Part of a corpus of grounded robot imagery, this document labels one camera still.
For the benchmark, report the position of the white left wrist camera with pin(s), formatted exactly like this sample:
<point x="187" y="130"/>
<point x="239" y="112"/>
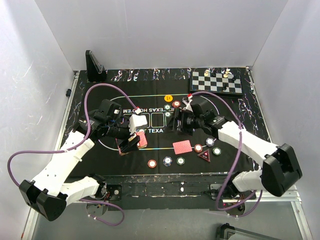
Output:
<point x="137" y="122"/>

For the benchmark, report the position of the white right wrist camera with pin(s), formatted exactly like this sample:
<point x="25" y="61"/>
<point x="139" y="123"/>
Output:
<point x="187" y="102"/>

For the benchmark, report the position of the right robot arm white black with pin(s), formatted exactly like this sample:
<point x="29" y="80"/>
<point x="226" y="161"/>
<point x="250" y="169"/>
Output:
<point x="280" y="168"/>

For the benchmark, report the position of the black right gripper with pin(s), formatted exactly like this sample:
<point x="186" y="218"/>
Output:
<point x="177" y="116"/>

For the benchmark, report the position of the black texas holdem poker mat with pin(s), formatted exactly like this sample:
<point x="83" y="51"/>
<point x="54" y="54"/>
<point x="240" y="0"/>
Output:
<point x="158" y="157"/>

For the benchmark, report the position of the green poker chip stack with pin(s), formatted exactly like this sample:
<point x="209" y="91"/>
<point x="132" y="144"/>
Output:
<point x="180" y="161"/>

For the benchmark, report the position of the yellow dealer button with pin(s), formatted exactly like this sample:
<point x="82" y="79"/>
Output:
<point x="168" y="98"/>

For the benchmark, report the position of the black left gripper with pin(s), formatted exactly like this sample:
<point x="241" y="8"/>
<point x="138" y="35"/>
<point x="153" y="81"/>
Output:
<point x="124" y="144"/>

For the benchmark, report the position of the red playing card deck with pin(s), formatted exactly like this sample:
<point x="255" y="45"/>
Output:
<point x="142" y="139"/>

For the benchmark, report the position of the black triangular all-in marker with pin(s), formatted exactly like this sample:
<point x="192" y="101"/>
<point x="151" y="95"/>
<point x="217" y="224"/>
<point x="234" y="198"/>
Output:
<point x="205" y="155"/>

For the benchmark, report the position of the black white chess board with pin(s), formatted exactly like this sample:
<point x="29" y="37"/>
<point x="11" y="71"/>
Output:
<point x="198" y="82"/>

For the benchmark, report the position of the white chess pawn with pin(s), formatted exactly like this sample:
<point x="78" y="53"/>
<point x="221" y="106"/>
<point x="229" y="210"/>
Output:
<point x="226" y="73"/>

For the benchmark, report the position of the black case corner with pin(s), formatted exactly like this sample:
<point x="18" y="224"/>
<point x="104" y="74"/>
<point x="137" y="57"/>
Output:
<point x="229" y="232"/>

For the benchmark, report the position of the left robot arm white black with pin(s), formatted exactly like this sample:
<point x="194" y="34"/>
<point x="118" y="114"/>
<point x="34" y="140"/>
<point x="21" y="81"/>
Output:
<point x="48" y="193"/>

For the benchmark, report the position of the aluminium frame rail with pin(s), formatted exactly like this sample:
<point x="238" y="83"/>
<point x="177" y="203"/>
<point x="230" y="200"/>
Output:
<point x="282" y="218"/>

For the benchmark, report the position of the black card shoe stand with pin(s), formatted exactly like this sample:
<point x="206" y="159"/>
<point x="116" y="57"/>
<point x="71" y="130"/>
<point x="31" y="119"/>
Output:
<point x="96" y="72"/>

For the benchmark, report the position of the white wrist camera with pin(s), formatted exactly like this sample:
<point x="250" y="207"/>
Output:
<point x="187" y="102"/>
<point x="137" y="122"/>

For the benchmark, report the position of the red poker chip stack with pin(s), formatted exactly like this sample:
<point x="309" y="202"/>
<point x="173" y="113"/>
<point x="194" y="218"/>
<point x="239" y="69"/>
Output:
<point x="151" y="163"/>

